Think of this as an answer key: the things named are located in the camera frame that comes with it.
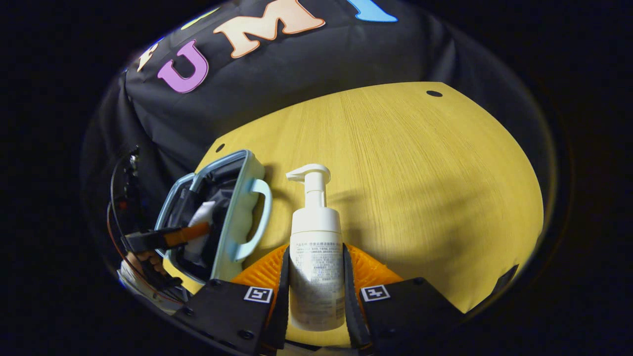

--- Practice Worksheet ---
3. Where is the white pump bottle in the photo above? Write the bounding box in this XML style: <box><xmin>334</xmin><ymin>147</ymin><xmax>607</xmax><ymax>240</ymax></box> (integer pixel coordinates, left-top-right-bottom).
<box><xmin>285</xmin><ymin>164</ymin><xmax>346</xmax><ymax>332</ymax></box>

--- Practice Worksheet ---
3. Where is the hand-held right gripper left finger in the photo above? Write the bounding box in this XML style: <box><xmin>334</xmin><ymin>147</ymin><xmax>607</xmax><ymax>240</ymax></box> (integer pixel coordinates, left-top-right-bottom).
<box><xmin>173</xmin><ymin>243</ymin><xmax>293</xmax><ymax>356</ymax></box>

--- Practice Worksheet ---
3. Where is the white squeeze tube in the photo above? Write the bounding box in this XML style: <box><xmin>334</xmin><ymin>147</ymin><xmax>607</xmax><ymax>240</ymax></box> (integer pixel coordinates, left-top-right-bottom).
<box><xmin>183</xmin><ymin>200</ymin><xmax>217</xmax><ymax>264</ymax></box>

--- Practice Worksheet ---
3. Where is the black backdrop cloth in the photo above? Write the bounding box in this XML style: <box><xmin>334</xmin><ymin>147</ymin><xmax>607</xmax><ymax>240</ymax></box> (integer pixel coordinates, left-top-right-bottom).
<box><xmin>82</xmin><ymin>0</ymin><xmax>554</xmax><ymax>297</ymax></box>

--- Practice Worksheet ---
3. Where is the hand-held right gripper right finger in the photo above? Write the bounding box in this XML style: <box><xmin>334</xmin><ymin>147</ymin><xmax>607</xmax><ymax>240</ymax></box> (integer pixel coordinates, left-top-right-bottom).
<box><xmin>341</xmin><ymin>242</ymin><xmax>466</xmax><ymax>353</ymax></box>

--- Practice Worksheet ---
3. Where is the pale blue suitcase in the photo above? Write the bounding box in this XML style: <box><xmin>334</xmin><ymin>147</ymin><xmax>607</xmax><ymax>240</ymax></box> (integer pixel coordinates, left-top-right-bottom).
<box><xmin>154</xmin><ymin>149</ymin><xmax>273</xmax><ymax>296</ymax></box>

